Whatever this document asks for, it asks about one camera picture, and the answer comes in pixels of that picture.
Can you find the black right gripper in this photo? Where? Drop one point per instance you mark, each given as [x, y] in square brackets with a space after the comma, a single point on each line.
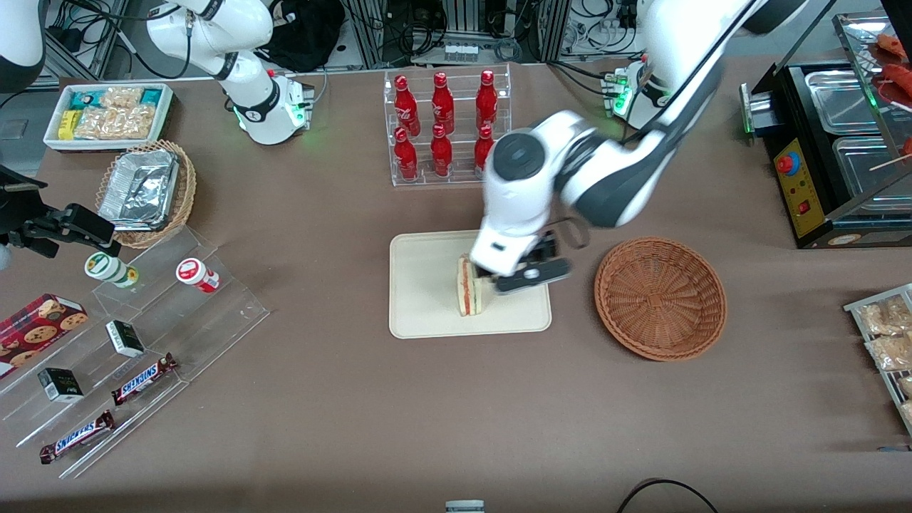
[20, 212]

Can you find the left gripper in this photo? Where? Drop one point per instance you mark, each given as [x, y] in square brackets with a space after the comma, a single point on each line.
[545, 249]

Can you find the triangular sandwich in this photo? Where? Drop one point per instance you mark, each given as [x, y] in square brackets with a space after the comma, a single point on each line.
[470, 292]

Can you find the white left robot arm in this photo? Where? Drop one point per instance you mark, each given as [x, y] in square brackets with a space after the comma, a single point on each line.
[613, 178]

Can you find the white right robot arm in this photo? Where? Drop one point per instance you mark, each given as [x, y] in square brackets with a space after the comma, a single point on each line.
[263, 107]

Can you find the cream rectangular tray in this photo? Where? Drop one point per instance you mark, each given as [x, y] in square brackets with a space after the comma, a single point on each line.
[427, 285]

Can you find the tan wicker basket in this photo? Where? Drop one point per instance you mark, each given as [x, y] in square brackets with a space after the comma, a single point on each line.
[187, 189]

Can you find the brown wicker basket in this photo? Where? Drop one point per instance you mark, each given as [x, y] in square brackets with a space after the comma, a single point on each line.
[659, 299]

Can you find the tray of packaged snacks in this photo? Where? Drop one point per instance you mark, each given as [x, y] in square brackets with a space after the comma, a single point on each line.
[887, 377]

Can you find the green capped drink bottle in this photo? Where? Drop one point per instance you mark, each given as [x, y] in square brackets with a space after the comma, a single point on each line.
[107, 268]

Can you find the stacked foil containers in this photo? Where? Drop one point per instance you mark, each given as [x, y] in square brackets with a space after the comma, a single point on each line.
[139, 187]

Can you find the red cookie box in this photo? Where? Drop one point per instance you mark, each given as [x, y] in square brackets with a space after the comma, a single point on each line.
[35, 329]

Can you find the clear acrylic bottle rack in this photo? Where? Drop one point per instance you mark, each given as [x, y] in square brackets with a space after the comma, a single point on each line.
[459, 178]

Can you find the yellow snack packet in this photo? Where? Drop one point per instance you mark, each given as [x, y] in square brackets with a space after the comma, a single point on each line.
[67, 125]

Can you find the small black box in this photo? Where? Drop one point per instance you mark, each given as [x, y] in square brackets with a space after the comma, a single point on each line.
[125, 338]
[60, 385]

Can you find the red cola bottle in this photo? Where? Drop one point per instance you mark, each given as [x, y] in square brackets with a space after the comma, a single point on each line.
[441, 155]
[480, 153]
[406, 107]
[442, 107]
[406, 158]
[486, 103]

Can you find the clear bags of crackers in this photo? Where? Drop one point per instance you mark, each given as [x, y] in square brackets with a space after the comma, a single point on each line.
[117, 117]

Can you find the red capped drink bottle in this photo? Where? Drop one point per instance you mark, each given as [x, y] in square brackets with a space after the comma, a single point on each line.
[196, 274]

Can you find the green snack packet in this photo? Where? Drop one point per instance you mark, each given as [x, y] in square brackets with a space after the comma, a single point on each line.
[84, 98]

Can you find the white snack bin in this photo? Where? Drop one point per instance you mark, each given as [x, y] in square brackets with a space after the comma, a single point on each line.
[165, 117]

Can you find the Snickers bar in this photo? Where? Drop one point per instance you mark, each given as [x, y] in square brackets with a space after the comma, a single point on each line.
[77, 437]
[142, 379]

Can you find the teal snack packet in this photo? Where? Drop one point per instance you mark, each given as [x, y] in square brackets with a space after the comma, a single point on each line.
[151, 97]

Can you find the clear acrylic stepped display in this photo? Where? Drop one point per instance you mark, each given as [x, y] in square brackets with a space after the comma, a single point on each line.
[214, 313]

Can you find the grey device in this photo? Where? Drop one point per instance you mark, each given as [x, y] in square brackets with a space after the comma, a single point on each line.
[464, 506]

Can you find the black bag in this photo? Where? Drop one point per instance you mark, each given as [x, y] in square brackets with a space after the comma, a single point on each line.
[306, 32]

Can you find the black food warmer machine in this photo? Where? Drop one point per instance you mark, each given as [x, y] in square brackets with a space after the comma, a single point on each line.
[809, 206]

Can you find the clear snack bag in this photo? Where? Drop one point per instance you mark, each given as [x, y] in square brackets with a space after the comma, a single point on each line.
[887, 317]
[890, 353]

